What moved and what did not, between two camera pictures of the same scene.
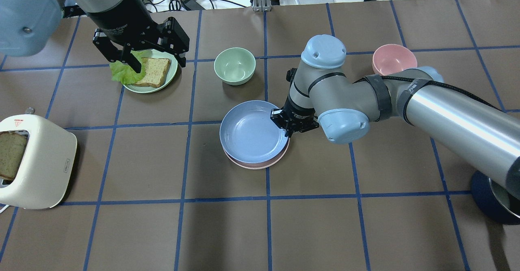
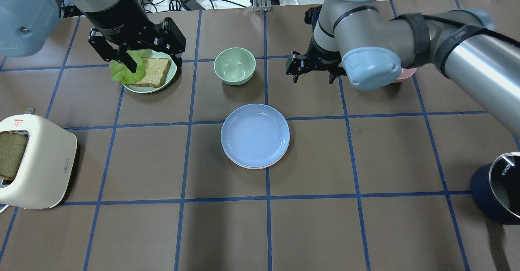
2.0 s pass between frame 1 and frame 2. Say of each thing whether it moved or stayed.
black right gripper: moved
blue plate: stayed
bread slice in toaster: stayed
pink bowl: moved
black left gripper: stayed
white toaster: stayed
